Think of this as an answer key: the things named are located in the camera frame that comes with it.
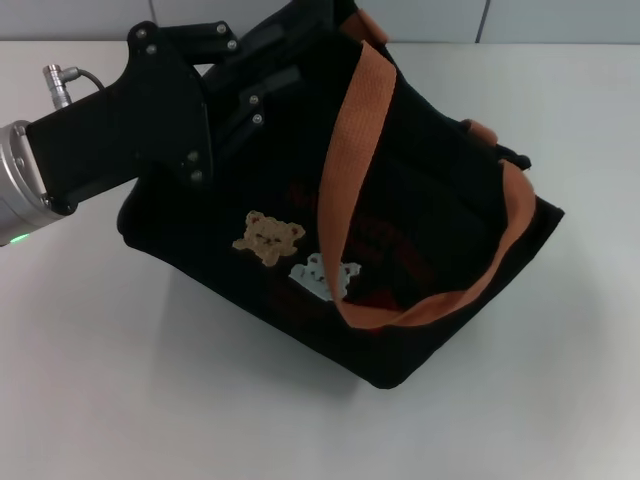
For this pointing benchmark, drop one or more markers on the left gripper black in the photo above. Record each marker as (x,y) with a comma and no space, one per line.
(140,115)

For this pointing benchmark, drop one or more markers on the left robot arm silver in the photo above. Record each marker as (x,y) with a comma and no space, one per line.
(20,180)

